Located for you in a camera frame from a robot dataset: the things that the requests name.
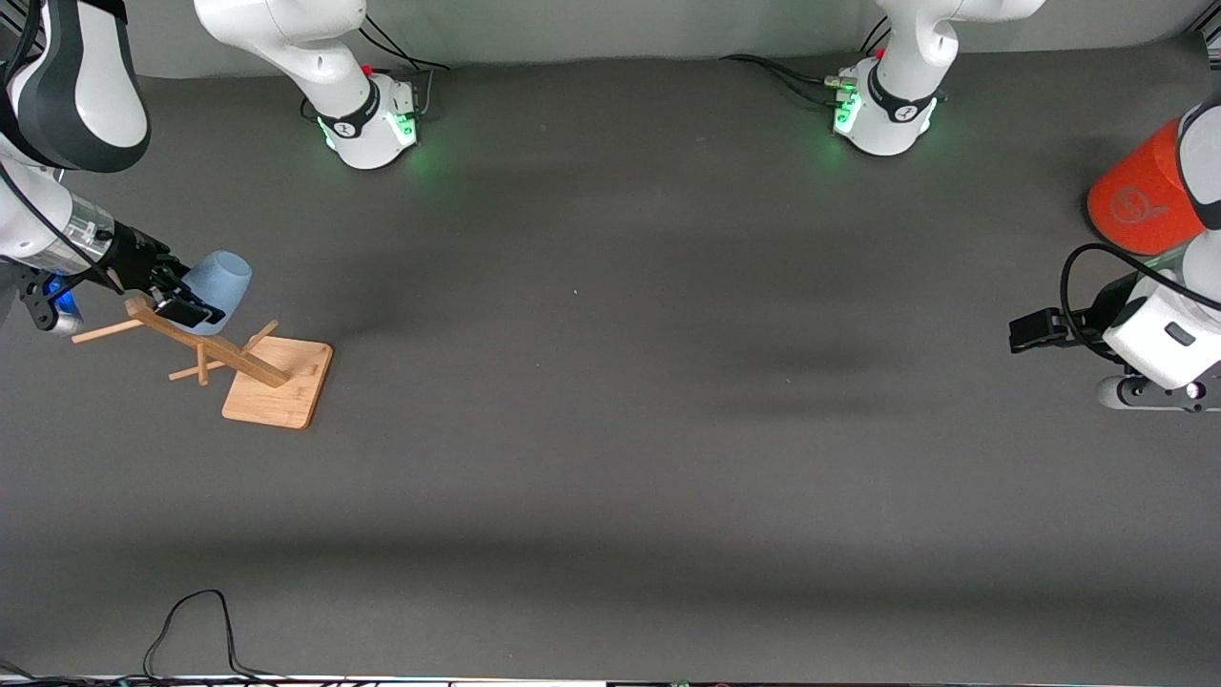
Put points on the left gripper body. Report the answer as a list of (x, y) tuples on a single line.
[(1105, 311)]

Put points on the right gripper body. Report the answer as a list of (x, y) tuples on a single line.
[(135, 258)]

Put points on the light blue plastic cup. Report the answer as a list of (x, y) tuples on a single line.
[(221, 281)]

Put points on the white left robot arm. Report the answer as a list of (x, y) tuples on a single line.
[(906, 105)]

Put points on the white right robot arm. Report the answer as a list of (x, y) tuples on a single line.
[(86, 86)]

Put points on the wooden cup rack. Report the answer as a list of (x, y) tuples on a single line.
[(277, 386)]

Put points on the orange can with grey lid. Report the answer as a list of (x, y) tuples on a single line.
[(1140, 205)]

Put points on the dark grey table cover sheet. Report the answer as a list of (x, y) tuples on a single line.
[(610, 477)]

